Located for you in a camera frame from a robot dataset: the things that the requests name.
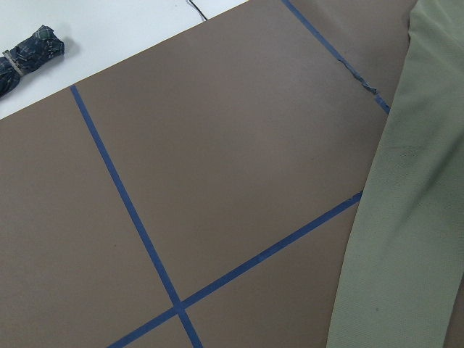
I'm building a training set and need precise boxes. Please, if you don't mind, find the olive green long-sleeve shirt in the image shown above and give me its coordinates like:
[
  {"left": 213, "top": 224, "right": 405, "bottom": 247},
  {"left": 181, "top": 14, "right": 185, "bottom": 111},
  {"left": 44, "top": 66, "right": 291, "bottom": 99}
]
[{"left": 327, "top": 1, "right": 463, "bottom": 347}]

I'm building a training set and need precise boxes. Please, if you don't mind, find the folded navy plaid umbrella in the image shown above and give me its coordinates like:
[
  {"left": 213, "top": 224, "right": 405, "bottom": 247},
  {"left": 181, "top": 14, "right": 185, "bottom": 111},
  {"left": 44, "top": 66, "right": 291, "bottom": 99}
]
[{"left": 1, "top": 25, "right": 65, "bottom": 97}]

